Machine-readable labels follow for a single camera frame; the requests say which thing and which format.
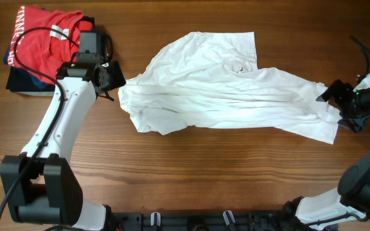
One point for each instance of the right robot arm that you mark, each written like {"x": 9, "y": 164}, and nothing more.
{"x": 351, "y": 199}

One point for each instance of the red folded t-shirt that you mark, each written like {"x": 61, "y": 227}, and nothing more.
{"x": 43, "y": 50}

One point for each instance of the white t-shirt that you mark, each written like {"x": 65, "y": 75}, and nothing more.
{"x": 212, "y": 80}

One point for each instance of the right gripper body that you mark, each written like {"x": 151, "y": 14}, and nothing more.
{"x": 338, "y": 104}

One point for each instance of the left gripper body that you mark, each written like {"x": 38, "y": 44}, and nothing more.
{"x": 117, "y": 77}

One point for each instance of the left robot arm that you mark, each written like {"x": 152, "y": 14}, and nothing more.
{"x": 39, "y": 184}

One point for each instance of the black folded garment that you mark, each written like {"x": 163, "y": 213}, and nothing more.
{"x": 23, "y": 85}

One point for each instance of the blue folded garment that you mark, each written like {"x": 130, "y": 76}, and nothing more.
{"x": 35, "y": 81}

